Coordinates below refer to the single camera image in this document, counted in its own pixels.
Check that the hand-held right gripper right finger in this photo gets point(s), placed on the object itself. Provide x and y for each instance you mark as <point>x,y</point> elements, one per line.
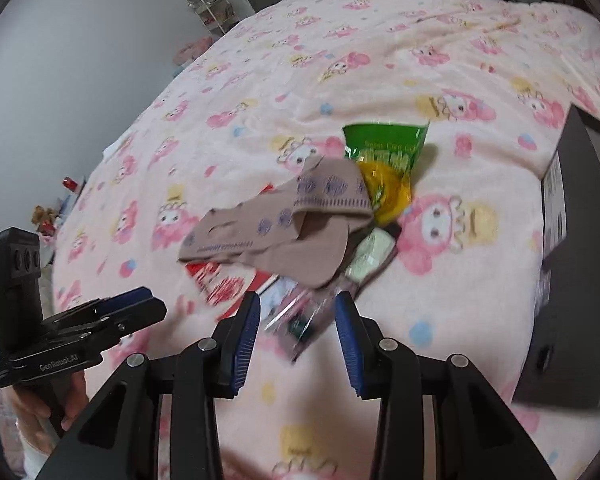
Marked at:
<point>347,347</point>

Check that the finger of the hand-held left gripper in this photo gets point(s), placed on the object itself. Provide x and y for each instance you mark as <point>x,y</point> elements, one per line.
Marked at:
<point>127,297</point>
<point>140,312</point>

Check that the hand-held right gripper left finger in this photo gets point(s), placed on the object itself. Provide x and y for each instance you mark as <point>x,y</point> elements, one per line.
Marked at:
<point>244,342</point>

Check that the clear plastic packet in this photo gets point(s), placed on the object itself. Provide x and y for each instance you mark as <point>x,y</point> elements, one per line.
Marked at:
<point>302,327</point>

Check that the red packet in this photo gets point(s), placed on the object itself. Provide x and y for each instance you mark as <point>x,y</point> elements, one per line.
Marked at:
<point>220,285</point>

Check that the pale green packet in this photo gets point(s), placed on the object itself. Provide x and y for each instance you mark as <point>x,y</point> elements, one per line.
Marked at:
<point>370,255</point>

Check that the beige patterned sock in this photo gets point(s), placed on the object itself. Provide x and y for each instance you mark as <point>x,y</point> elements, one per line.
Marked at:
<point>325,187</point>
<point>310,255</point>

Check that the green snack packet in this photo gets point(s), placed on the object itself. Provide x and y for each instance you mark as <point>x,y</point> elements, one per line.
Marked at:
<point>380,142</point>

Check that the black cardboard box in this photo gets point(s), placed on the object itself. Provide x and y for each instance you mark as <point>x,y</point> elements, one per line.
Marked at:
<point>570,310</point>

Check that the person's left hand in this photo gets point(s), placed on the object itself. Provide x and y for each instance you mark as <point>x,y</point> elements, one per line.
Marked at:
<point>75,400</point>

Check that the brown teddy bear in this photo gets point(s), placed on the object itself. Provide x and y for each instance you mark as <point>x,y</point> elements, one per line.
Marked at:
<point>45,217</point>

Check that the small red toy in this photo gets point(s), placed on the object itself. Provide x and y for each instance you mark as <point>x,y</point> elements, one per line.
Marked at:
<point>71,184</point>

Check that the pink cartoon printed blanket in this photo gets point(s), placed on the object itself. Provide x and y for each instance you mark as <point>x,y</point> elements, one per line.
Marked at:
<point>280,110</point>

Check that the pink plush toy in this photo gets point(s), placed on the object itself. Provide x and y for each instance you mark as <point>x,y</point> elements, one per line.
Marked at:
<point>192,50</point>

